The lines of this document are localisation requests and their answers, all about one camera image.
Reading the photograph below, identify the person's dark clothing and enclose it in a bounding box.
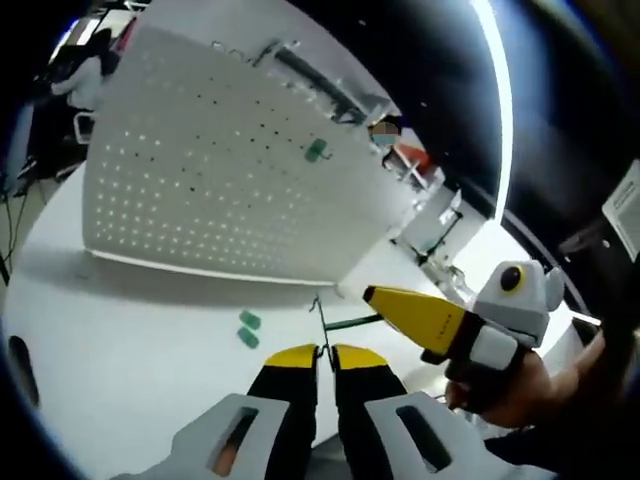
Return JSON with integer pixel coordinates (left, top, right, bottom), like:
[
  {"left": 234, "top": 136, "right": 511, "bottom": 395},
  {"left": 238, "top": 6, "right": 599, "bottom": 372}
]
[{"left": 483, "top": 319, "right": 640, "bottom": 480}]

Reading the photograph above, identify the orange desk item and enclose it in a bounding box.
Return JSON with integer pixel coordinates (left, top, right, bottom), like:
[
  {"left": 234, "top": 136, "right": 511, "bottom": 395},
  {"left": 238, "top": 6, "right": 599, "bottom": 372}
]
[{"left": 396, "top": 143, "right": 434, "bottom": 172}]

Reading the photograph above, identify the black oval table grommet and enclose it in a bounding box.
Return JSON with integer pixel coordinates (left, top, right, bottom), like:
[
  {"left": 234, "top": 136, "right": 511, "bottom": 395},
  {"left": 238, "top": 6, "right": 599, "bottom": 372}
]
[{"left": 8, "top": 335, "right": 41, "bottom": 410}]

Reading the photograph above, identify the black stand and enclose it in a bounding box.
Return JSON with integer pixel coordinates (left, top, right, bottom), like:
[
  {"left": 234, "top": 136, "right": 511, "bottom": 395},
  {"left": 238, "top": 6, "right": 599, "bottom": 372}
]
[{"left": 398, "top": 203, "right": 462, "bottom": 262}]

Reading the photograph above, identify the white perforated mounting plate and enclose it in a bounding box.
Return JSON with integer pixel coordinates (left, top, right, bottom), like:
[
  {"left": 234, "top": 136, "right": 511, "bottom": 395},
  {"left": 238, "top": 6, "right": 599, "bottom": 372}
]
[{"left": 81, "top": 23, "right": 417, "bottom": 300}]

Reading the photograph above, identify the person's right hand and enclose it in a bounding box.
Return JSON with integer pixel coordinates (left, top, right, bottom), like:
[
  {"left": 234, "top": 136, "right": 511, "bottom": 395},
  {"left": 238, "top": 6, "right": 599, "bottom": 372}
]
[{"left": 444, "top": 351, "right": 557, "bottom": 430}]

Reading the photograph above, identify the ceiling air vent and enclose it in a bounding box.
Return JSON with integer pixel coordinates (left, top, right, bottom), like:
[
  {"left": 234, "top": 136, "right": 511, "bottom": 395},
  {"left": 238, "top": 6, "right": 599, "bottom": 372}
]
[{"left": 601, "top": 158, "right": 640, "bottom": 262}]

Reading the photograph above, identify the ceiling light strip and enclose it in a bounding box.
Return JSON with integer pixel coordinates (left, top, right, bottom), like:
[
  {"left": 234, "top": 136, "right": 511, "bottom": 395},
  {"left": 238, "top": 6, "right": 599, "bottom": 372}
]
[{"left": 471, "top": 0, "right": 516, "bottom": 224}]

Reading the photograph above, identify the white office desk row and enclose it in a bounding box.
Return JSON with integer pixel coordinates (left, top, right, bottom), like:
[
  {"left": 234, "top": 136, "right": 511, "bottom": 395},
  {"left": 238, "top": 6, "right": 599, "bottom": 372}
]
[{"left": 209, "top": 38, "right": 396, "bottom": 126}]

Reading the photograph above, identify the white office chair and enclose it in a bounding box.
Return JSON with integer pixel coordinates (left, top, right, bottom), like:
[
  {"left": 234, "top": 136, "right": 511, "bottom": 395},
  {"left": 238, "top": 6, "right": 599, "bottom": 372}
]
[{"left": 72, "top": 110, "right": 97, "bottom": 145}]

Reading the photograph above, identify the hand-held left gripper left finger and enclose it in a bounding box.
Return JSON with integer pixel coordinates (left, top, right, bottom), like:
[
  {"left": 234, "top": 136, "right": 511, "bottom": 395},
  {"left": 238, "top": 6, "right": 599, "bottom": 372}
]
[{"left": 112, "top": 343, "right": 322, "bottom": 480}]

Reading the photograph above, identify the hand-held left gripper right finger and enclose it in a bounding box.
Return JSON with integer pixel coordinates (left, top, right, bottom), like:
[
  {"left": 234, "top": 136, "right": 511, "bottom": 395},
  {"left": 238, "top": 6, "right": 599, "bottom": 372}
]
[{"left": 333, "top": 344, "right": 559, "bottom": 480}]

